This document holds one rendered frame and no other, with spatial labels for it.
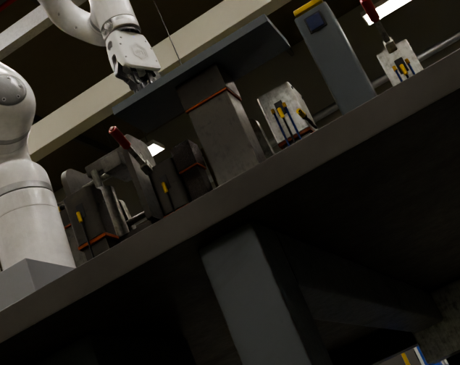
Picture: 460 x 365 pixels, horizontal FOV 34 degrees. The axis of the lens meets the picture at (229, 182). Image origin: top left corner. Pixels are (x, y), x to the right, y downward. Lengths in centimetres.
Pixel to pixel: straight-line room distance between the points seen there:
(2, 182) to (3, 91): 16
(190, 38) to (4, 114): 425
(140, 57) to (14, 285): 67
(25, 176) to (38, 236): 12
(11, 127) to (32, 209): 17
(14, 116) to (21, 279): 36
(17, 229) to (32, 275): 20
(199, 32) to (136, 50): 393
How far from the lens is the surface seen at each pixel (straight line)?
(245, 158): 145
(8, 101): 140
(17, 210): 135
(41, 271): 117
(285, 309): 87
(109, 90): 581
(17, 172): 138
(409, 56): 159
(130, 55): 163
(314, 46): 147
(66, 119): 597
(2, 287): 118
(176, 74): 153
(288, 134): 160
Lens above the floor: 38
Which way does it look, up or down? 21 degrees up
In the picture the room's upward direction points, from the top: 23 degrees counter-clockwise
